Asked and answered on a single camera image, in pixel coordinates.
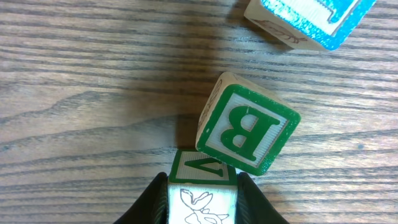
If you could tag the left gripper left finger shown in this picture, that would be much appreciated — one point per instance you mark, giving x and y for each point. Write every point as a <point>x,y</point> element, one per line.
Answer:
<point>152,205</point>

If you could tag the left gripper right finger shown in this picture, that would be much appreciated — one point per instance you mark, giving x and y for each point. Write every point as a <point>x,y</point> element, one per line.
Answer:
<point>252,205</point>

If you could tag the white red letter block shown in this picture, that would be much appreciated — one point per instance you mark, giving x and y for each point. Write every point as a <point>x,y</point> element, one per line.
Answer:
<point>201,190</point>

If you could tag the green letter B block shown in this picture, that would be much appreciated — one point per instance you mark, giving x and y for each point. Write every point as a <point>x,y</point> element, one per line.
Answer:
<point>244,125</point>

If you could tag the blue letter block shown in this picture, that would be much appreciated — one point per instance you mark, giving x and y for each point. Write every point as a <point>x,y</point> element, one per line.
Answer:
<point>321,25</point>

